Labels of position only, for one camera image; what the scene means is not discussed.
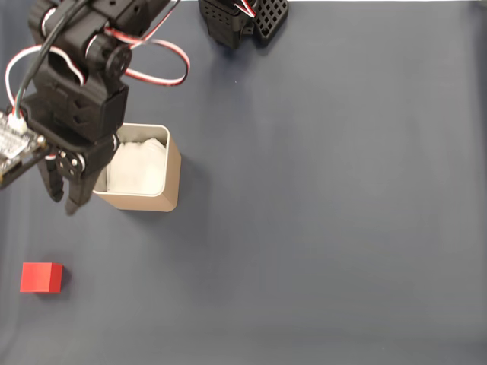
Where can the bare camera circuit board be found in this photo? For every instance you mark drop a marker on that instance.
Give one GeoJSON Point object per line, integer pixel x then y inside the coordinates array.
{"type": "Point", "coordinates": [11, 140]}

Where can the white crumpled tissue paper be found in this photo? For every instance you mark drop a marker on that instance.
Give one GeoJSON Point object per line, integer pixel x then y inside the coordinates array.
{"type": "Point", "coordinates": [141, 167]}

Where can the red cube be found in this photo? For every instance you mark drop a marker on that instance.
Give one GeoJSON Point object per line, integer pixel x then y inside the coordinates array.
{"type": "Point", "coordinates": [38, 277]}

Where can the beige square box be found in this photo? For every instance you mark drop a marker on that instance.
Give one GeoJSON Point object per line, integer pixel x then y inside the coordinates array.
{"type": "Point", "coordinates": [173, 171]}

